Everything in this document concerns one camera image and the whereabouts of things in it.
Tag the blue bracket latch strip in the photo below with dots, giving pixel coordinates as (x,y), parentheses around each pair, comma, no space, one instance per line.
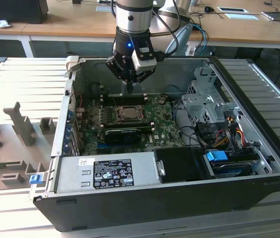
(67,129)

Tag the silver coin battery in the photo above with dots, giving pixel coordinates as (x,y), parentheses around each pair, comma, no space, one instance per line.
(161,100)

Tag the black round component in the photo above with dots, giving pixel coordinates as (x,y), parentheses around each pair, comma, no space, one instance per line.
(95,88)

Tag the blue disk carrier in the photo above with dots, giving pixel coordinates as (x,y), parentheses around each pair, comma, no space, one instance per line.
(215,156)

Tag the metal drive cage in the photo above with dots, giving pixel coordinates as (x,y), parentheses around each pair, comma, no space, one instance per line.
(204,106)

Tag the black box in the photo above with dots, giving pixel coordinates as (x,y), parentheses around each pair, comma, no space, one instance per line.
(13,11)

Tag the black computer mouse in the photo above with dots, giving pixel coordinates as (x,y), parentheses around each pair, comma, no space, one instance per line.
(208,9)

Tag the green motherboard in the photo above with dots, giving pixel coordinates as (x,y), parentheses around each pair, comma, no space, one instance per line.
(164,138)

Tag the thin metal locking lever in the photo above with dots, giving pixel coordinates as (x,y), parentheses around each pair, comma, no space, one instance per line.
(114,102)

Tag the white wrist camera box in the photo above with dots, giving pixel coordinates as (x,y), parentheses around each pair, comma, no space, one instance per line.
(143,65)

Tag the grey flat laptop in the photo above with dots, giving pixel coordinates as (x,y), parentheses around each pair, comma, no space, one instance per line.
(277,16)

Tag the wooden desk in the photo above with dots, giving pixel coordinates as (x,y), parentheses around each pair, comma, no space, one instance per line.
(80,22)

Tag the black PC case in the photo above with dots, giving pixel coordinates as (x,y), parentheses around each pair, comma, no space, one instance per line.
(155,208)

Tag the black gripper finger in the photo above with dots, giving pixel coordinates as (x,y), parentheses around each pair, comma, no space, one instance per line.
(115,66)
(143,78)

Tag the grey power supply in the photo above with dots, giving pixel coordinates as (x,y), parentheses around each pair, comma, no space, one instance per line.
(70,173)

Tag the black graphics card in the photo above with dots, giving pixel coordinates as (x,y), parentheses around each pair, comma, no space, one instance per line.
(122,136)

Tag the blue case latch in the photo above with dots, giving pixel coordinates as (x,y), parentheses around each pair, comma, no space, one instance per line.
(36,179)

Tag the blue expansion slot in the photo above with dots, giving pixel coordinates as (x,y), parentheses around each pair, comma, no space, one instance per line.
(105,146)

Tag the CPU socket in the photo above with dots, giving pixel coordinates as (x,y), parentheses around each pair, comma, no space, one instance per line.
(130,121)

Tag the black hard disk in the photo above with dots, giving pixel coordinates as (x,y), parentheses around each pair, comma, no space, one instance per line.
(231,169)

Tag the brown parts rack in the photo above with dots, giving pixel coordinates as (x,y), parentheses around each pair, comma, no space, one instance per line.
(11,148)

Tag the black plastic shroud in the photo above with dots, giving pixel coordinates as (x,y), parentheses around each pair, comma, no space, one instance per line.
(179,166)

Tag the black RAM slot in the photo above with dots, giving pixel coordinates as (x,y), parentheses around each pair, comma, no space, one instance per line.
(127,123)
(130,95)
(130,100)

